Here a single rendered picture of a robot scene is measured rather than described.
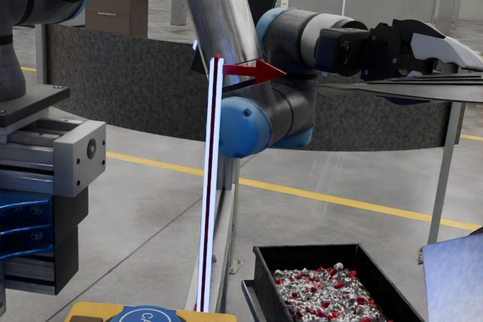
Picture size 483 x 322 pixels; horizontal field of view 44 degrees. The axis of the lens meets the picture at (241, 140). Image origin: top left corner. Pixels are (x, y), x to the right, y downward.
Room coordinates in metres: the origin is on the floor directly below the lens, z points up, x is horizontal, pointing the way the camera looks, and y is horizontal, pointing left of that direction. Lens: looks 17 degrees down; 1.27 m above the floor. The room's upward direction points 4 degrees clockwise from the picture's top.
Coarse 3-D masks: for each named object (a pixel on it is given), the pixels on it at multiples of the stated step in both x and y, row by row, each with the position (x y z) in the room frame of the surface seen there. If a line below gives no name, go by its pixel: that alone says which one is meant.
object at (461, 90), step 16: (384, 80) 0.54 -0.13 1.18; (400, 80) 0.52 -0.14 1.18; (416, 80) 0.52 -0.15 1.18; (432, 80) 0.52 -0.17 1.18; (448, 80) 0.52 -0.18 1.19; (464, 80) 0.52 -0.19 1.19; (480, 80) 0.52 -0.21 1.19; (336, 96) 0.65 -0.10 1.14; (400, 96) 0.44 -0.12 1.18; (416, 96) 0.44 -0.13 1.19; (432, 96) 0.44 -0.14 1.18; (448, 96) 0.45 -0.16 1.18; (464, 96) 0.46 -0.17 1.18; (480, 96) 0.46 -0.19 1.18
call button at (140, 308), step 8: (120, 312) 0.29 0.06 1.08; (128, 312) 0.29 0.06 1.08; (136, 312) 0.29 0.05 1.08; (144, 312) 0.29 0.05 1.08; (152, 312) 0.29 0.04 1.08; (160, 312) 0.29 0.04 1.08; (168, 312) 0.29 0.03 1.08; (112, 320) 0.28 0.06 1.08; (120, 320) 0.28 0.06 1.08; (128, 320) 0.28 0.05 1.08; (136, 320) 0.28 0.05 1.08; (144, 320) 0.28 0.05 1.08; (152, 320) 0.28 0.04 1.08; (160, 320) 0.28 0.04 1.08; (168, 320) 0.28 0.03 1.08; (176, 320) 0.28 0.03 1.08
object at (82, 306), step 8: (80, 304) 0.31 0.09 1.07; (88, 304) 0.31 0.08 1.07; (96, 304) 0.31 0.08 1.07; (104, 304) 0.31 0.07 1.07; (112, 304) 0.31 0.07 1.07; (72, 312) 0.30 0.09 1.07; (80, 312) 0.30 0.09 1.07; (88, 312) 0.30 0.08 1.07; (96, 312) 0.30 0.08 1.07; (104, 312) 0.30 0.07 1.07; (112, 312) 0.30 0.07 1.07; (176, 312) 0.30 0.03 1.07; (184, 312) 0.31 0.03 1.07; (192, 312) 0.31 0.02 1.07; (200, 312) 0.31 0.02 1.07; (104, 320) 0.29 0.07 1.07; (184, 320) 0.29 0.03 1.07; (192, 320) 0.30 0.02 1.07; (200, 320) 0.30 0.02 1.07; (208, 320) 0.30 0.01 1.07; (216, 320) 0.30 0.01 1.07; (224, 320) 0.30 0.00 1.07; (232, 320) 0.30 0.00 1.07
